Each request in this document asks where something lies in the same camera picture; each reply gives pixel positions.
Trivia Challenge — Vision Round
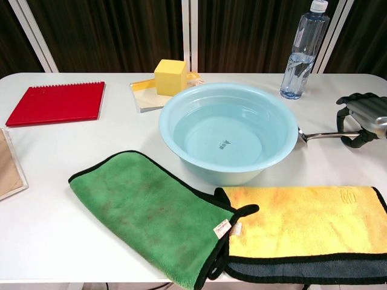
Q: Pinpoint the right silver and black robot hand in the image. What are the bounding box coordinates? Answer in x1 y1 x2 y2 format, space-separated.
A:
336 92 387 149

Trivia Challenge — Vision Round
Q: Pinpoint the stainless steel ladle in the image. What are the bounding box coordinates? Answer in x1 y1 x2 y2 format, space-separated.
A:
296 126 361 144

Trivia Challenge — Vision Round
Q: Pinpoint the clear plastic water bottle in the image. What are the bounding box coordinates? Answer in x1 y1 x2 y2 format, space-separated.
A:
279 0 331 100

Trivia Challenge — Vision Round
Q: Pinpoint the light blue plastic basin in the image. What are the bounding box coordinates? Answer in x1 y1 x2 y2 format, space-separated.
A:
158 82 299 187

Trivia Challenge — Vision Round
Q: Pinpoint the yellow and grey microfiber towel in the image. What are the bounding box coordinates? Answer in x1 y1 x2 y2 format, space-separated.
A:
213 185 387 286

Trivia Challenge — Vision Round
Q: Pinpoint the yellow cube block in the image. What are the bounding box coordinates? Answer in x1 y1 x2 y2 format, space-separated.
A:
154 59 187 97

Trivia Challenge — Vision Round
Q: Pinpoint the yellow and white notepad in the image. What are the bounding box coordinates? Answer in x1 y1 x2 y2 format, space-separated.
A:
129 72 205 114

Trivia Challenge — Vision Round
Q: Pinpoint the green microfiber towel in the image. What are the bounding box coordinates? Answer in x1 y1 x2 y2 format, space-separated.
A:
67 150 260 290

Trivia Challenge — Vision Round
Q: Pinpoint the red spiral notebook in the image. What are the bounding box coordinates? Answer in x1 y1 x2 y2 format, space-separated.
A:
5 81 106 127

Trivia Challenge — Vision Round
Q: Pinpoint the beige cloth in clear sleeve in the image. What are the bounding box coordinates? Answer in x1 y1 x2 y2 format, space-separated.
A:
0 127 29 201

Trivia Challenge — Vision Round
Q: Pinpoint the white partition frame post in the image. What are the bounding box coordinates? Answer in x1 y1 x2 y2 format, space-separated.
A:
308 0 355 74
181 0 199 74
7 0 59 73

